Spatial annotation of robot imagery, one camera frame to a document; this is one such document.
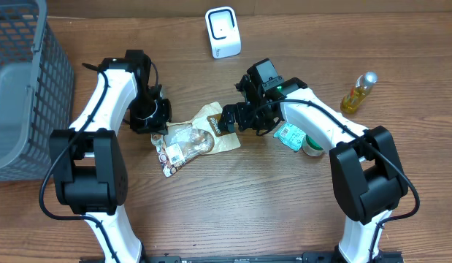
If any white orange snack packet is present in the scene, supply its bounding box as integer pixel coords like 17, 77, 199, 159
151, 102, 241, 177

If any dark grey plastic mesh basket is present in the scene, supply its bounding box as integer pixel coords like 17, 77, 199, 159
0, 0, 74, 181

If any green lid white jar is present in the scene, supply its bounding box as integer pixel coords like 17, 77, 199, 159
302, 134, 325, 157

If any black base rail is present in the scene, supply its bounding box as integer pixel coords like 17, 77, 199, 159
79, 251, 405, 263

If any yellow oil bottle silver cap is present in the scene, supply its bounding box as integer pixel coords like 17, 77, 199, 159
340, 72, 378, 114

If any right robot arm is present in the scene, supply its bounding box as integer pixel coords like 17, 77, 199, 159
218, 58, 408, 262

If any teal tissue pack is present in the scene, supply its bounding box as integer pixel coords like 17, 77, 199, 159
273, 122, 306, 151

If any white barcode scanner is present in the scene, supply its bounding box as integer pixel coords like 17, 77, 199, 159
204, 6, 242, 59

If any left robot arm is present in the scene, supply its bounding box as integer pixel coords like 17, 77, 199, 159
39, 50, 172, 262

